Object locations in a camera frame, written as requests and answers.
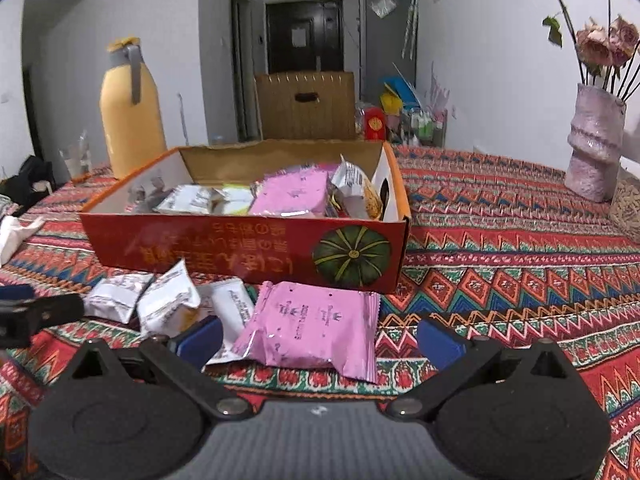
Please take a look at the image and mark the dried pink roses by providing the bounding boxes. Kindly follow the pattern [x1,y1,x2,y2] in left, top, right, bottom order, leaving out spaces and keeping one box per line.
[522,0,640,96]

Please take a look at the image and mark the dark entrance door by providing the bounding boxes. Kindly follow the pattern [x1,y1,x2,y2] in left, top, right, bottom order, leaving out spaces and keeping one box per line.
[265,0,345,75]

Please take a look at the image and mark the blue plastic item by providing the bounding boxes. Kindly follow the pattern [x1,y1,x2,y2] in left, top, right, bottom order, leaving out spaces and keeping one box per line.
[382,77,416,108]

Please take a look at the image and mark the pink snack packet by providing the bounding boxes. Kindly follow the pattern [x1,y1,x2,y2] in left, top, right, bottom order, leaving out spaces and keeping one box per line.
[248,169,331,218]
[232,281,382,385]

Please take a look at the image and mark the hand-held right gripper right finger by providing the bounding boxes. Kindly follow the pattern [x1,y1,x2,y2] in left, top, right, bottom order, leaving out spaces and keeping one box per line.
[387,318,571,423]

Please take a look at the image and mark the rack of small bottles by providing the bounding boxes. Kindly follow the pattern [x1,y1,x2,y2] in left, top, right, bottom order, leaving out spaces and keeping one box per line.
[400,107,448,147]

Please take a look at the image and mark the patterned red tablecloth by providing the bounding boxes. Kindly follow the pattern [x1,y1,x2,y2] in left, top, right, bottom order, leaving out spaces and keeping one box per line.
[0,142,640,480]

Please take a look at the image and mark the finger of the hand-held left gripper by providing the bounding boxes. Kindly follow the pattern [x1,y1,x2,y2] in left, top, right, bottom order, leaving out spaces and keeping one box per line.
[0,293,85,332]
[0,284,34,304]

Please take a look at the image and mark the white cookie snack packet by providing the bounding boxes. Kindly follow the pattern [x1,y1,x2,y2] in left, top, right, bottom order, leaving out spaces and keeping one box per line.
[345,180,385,222]

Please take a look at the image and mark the yellow thermos jug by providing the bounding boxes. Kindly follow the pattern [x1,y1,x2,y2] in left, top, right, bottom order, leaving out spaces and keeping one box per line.
[99,36,168,180]

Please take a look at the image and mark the red cardboard box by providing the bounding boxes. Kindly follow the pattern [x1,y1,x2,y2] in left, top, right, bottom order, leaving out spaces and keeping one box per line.
[79,139,412,295]

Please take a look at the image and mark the light green snack packet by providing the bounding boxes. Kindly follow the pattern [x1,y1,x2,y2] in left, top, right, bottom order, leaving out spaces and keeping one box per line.
[220,187,254,216]

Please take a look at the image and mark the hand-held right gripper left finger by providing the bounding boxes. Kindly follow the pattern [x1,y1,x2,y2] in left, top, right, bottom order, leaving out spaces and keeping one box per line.
[70,316,256,423]

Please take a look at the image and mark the pile of dark clothes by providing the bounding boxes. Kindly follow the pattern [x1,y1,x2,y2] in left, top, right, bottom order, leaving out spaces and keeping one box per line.
[0,155,57,206]

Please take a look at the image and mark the white and orange cracker packet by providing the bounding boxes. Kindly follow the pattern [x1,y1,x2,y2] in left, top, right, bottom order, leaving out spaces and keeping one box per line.
[136,259,202,339]

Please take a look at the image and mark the pink ceramic vase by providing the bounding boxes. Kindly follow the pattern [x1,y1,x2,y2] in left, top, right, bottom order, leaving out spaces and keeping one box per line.
[564,82,628,203]

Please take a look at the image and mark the grey refrigerator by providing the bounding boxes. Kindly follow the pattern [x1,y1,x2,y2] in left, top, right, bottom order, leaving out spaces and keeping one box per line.
[361,0,418,106]

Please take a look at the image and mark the white umbrella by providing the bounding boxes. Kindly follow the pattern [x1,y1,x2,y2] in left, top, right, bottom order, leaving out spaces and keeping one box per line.
[402,0,418,61]

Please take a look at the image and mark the woven chair back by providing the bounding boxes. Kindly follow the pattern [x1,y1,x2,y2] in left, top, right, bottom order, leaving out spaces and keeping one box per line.
[254,71,357,141]

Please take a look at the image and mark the red tin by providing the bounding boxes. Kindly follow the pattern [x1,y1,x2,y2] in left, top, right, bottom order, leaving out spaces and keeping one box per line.
[362,107,387,141]

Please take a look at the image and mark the white cloth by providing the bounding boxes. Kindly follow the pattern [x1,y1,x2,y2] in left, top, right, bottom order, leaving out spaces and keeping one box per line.
[0,215,47,267]

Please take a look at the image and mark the clear drinking glass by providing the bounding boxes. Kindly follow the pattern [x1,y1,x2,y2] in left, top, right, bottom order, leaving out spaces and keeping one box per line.
[59,132,93,183]

